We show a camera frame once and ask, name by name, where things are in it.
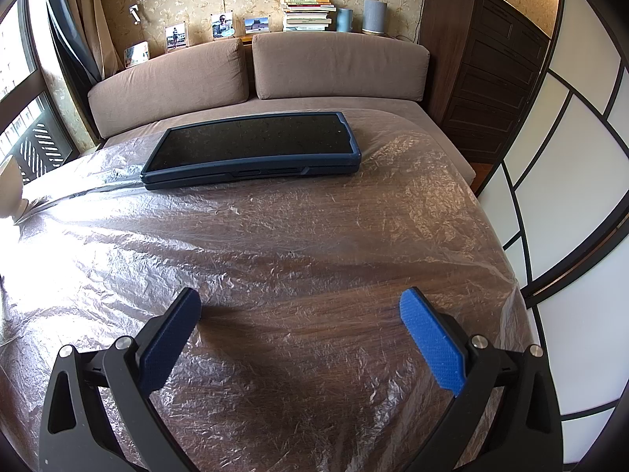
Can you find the dark wooden dresser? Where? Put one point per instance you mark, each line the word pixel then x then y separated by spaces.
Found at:
pixel 491 69

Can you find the white embossed cup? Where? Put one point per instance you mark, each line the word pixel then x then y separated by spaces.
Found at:
pixel 10 182

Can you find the light blue canister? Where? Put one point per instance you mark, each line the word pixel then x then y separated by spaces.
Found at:
pixel 345 19

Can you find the beige curtain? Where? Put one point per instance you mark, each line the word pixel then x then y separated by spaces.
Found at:
pixel 88 19

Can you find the brown sofa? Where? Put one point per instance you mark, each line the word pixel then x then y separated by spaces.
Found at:
pixel 442 142

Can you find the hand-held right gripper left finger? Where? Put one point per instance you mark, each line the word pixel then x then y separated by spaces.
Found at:
pixel 167 341

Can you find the white panel sliding screen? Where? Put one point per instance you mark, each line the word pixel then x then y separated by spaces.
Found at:
pixel 580 182

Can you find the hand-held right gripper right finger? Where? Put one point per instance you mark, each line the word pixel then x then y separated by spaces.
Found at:
pixel 432 341

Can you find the clear building photo frame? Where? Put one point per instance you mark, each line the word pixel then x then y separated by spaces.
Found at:
pixel 257 25

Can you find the brown sofa back cushion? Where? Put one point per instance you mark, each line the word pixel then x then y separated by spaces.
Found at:
pixel 172 88
pixel 339 66

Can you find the dark framed window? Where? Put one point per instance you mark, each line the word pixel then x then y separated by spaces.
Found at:
pixel 14 49

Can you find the grey cylinder speaker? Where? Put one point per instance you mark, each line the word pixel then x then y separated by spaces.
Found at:
pixel 374 15

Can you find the tablet in blue case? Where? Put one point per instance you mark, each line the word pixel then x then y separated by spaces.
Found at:
pixel 255 137

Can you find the stack of books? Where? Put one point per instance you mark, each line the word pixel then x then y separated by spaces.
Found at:
pixel 307 12

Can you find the rounded photo frame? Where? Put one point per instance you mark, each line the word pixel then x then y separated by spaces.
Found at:
pixel 135 55

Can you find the dark curtain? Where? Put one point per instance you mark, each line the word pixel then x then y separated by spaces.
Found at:
pixel 71 49

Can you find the clear plastic table cover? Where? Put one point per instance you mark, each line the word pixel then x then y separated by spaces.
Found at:
pixel 295 265

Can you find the balcony railing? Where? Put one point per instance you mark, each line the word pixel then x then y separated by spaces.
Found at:
pixel 39 147

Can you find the clear standing photo frame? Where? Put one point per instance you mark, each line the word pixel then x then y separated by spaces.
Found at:
pixel 222 25
pixel 176 37

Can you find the white wall hook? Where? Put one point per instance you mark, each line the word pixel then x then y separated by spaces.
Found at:
pixel 135 14

